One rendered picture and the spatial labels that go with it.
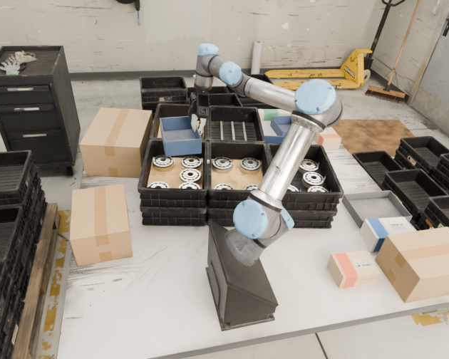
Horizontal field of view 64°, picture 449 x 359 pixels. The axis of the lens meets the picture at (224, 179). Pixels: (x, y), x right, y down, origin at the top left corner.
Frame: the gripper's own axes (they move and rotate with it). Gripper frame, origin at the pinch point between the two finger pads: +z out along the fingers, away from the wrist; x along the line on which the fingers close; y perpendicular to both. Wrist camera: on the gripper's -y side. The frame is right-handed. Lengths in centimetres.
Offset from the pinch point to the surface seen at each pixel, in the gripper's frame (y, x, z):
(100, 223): -24, 38, 31
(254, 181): -1.5, -31.8, 25.7
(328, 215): -26, -61, 25
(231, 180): 0.4, -20.8, 27.1
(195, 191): -17.1, 0.0, 20.3
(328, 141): 40, -92, 25
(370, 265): -54, -68, 27
